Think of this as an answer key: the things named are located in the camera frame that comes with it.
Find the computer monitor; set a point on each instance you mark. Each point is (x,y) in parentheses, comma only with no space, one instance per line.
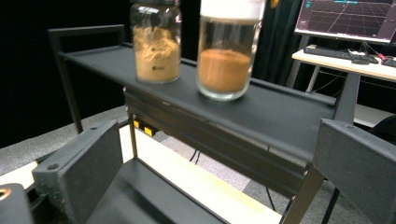
(345,18)

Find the white desk with grey legs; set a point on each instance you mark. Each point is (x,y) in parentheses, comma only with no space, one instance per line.
(348,93)

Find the glass jar brown powder white lid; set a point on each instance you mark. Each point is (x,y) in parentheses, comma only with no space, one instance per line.
(224,71)

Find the glass jar tan powder black lid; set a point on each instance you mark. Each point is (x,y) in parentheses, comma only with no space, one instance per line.
(157,59)

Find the yellow and black object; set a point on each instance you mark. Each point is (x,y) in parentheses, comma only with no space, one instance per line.
(144,127)

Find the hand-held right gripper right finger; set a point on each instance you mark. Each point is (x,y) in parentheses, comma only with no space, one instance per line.
(358,165)

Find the black chair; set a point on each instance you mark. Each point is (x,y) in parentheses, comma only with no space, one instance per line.
(384,127)

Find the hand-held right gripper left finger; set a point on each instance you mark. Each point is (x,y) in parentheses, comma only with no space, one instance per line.
(84,168)

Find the black keyboard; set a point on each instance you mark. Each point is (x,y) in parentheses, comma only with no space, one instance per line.
(333,53)

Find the dark curtain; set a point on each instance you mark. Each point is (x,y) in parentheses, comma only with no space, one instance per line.
(28,77)

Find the black metal shelf rack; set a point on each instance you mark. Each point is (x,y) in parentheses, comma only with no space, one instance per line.
(274,121)

